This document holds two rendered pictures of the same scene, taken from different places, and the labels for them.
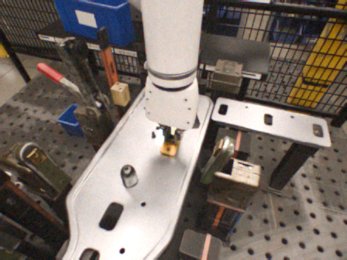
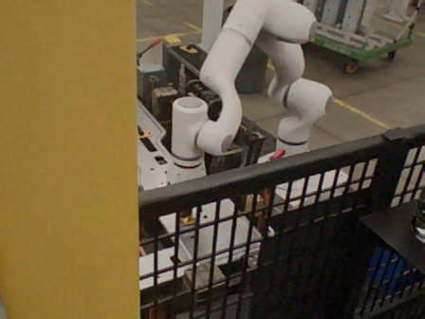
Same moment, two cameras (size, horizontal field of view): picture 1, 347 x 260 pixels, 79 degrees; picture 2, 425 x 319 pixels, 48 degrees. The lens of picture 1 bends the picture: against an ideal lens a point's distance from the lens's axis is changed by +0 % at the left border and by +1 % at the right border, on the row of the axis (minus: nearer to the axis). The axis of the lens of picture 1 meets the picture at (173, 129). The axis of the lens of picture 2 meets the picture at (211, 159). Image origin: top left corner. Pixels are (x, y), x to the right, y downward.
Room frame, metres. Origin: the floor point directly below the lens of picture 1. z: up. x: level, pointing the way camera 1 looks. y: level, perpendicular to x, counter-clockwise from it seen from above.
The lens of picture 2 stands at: (1.04, -0.75, 1.84)
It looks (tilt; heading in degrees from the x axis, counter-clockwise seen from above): 32 degrees down; 130
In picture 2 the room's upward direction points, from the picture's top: 5 degrees clockwise
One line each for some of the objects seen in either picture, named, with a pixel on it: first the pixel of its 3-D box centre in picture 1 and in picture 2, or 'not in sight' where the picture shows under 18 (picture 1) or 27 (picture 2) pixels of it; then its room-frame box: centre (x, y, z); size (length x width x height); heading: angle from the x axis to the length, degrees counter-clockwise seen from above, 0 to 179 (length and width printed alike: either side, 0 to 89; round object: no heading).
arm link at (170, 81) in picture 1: (170, 68); (188, 154); (0.32, 0.00, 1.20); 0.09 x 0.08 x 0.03; 71
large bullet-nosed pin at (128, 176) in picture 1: (128, 176); not in sight; (0.22, 0.09, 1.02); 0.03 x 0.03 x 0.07
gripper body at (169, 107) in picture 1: (172, 97); (186, 174); (0.32, 0.00, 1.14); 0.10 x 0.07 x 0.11; 71
